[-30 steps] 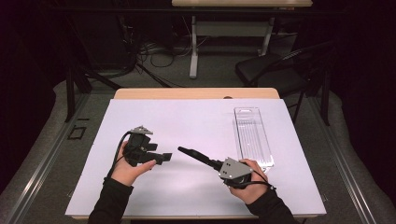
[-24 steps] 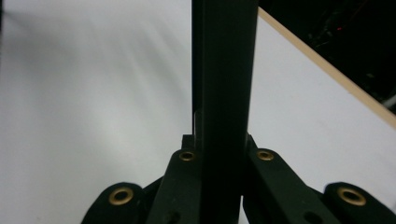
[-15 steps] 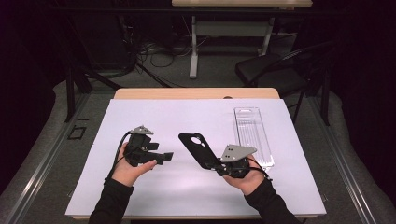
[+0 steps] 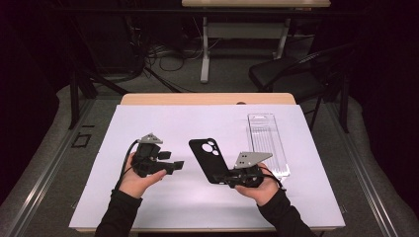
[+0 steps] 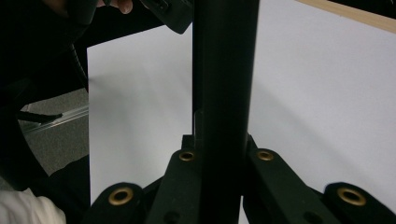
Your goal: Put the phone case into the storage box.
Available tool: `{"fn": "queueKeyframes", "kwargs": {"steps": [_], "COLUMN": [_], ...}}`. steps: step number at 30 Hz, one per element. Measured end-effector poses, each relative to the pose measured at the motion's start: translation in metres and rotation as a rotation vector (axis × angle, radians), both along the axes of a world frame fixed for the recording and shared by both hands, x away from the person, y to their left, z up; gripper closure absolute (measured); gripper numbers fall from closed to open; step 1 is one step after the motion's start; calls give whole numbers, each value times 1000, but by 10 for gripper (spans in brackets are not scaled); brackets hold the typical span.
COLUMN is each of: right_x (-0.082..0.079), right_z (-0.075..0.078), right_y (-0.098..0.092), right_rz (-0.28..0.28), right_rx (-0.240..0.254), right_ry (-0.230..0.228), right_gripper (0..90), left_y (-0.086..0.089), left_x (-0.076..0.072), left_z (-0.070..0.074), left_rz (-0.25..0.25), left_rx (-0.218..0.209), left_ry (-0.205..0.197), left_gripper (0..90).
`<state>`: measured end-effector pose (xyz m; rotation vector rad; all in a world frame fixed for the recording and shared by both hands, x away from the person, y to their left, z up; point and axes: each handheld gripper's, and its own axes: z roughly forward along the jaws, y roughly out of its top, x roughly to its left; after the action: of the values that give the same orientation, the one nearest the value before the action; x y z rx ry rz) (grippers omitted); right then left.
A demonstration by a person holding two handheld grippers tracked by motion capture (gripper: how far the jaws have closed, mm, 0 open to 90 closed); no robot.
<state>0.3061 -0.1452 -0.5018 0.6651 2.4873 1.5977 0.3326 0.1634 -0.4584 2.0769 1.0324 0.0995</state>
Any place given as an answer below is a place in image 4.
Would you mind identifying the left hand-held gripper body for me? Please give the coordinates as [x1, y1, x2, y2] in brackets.
[131, 132, 170, 179]

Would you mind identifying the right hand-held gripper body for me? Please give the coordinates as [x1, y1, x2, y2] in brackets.
[227, 151, 274, 190]

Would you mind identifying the black phone case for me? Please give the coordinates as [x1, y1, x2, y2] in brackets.
[188, 137, 233, 185]

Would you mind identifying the clear plastic box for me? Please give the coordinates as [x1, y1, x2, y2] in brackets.
[246, 113, 292, 179]

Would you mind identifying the person's right hand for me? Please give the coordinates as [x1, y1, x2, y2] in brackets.
[234, 171, 281, 207]

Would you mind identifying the person's left hand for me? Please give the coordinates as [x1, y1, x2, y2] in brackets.
[118, 152, 167, 199]

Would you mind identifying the black metal stand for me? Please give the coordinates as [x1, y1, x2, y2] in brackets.
[67, 19, 129, 131]

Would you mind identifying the black folding chair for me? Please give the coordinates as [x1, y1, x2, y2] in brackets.
[248, 42, 355, 132]

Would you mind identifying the desk with white legs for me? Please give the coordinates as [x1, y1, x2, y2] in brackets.
[181, 0, 332, 84]

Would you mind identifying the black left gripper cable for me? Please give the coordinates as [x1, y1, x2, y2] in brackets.
[113, 139, 141, 193]

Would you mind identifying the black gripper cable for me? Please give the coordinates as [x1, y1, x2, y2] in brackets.
[258, 166, 287, 192]
[113, 139, 141, 193]

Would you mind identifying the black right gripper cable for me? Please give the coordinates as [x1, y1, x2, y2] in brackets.
[258, 166, 287, 192]

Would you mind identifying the black floor outlet frame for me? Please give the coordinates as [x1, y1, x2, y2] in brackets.
[71, 132, 93, 148]

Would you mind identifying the metal floor rail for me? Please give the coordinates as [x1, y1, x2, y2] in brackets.
[325, 100, 399, 237]
[4, 98, 98, 237]

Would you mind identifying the bundle of floor cables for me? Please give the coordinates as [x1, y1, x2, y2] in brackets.
[127, 16, 225, 93]

